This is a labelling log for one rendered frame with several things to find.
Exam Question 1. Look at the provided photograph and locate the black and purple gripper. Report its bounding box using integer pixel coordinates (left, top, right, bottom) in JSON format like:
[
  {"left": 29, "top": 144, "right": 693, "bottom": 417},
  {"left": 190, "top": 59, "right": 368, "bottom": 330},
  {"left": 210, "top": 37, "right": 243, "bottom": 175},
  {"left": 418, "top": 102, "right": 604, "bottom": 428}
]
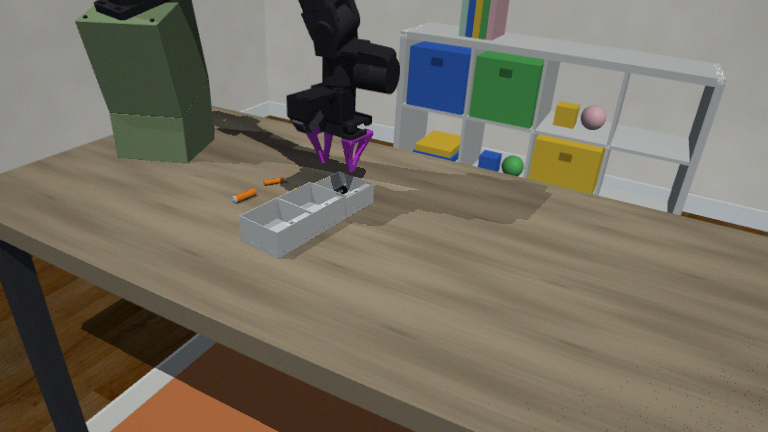
[{"left": 306, "top": 85, "right": 373, "bottom": 173}]

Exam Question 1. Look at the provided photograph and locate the orange battery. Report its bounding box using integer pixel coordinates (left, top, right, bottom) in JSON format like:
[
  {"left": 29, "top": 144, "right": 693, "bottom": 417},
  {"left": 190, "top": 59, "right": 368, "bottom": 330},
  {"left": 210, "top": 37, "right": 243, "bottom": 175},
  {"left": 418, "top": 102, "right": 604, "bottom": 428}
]
[
  {"left": 231, "top": 189, "right": 257, "bottom": 204},
  {"left": 263, "top": 177, "right": 286, "bottom": 186}
]

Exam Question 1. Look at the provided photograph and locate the grey three-compartment bin rack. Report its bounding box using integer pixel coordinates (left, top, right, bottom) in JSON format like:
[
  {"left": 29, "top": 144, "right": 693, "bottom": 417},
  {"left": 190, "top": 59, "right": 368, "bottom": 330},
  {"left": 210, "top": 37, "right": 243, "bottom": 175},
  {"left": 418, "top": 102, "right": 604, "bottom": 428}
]
[{"left": 239, "top": 172, "right": 374, "bottom": 259}]

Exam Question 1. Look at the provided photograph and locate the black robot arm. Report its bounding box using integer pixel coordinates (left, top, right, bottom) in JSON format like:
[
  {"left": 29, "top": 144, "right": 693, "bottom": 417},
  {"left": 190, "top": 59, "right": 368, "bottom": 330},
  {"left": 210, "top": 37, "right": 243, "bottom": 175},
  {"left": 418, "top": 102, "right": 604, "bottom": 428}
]
[{"left": 94, "top": 0, "right": 400, "bottom": 134}]

